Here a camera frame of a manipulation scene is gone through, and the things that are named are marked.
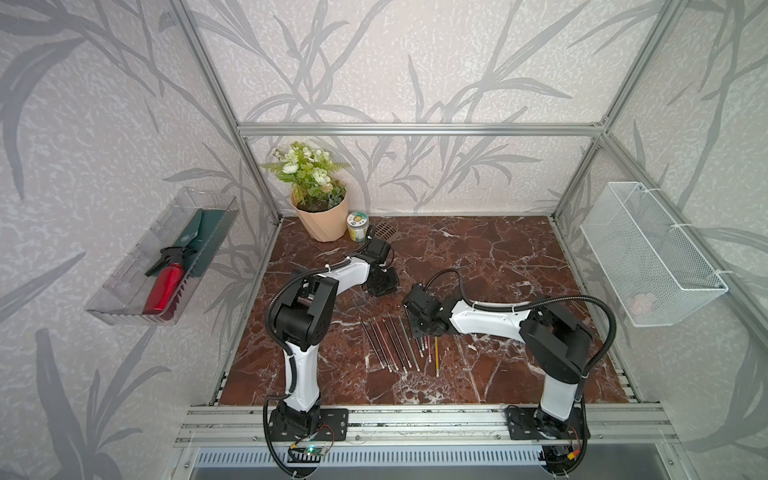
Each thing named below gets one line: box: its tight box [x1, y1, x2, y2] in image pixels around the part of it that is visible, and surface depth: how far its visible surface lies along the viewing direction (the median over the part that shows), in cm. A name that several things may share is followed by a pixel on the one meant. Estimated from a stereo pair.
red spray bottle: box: [143, 246, 197, 321], surface depth 61 cm
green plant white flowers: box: [261, 141, 351, 213], surface depth 100 cm
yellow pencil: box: [434, 336, 440, 377], surface depth 86 cm
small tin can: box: [347, 211, 369, 243], surface depth 110 cm
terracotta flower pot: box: [290, 191, 349, 242], surface depth 104 cm
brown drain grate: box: [374, 221, 399, 242], surface depth 117 cm
